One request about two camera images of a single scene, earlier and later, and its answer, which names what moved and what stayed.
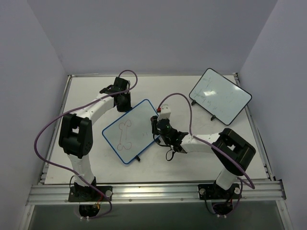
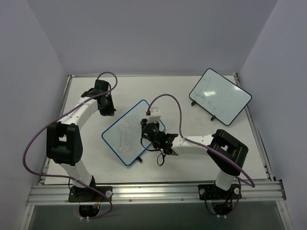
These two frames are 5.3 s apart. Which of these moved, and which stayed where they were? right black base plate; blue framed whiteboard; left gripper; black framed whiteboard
Moved: left gripper
Stayed: right black base plate; blue framed whiteboard; black framed whiteboard
